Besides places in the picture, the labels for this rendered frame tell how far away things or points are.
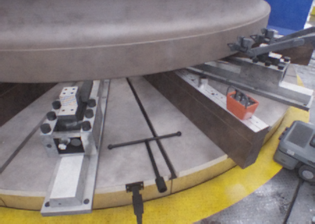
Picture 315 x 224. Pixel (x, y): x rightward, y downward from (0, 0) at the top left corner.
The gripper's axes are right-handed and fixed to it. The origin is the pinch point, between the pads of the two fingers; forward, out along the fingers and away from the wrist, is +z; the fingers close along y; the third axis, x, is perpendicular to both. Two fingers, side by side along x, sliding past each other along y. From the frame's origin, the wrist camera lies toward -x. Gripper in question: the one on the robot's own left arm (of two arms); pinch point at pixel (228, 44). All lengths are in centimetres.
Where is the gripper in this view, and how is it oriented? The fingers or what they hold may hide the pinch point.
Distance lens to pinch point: 212.7
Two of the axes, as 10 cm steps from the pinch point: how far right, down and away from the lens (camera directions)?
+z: -6.0, -4.6, 6.6
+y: -8.0, 3.4, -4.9
